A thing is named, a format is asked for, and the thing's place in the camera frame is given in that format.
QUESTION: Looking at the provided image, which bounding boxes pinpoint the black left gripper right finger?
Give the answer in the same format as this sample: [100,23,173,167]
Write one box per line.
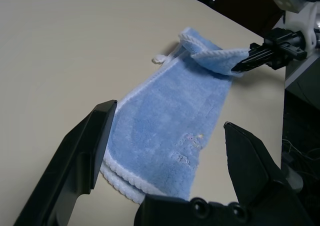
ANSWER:
[223,120,317,226]

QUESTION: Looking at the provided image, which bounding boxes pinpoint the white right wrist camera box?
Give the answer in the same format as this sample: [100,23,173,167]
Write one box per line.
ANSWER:
[268,0,320,52]

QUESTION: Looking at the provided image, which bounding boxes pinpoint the light blue terry towel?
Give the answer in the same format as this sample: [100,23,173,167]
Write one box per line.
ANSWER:
[99,27,251,205]

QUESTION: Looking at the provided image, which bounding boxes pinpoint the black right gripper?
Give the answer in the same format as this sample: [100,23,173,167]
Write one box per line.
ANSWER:
[230,27,309,74]

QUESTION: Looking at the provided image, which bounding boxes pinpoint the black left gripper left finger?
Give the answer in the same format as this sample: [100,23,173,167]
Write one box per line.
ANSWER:
[13,99,118,226]

